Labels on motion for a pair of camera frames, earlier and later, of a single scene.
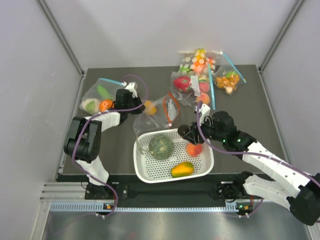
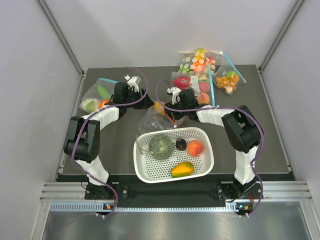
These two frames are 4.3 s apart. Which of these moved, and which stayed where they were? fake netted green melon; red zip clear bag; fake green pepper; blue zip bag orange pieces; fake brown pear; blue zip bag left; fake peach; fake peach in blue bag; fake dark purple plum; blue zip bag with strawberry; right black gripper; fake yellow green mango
Moved: fake brown pear; right black gripper; fake dark purple plum; red zip clear bag
Stayed: blue zip bag left; blue zip bag with strawberry; fake netted green melon; fake peach; blue zip bag orange pieces; fake yellow green mango; fake peach in blue bag; fake green pepper
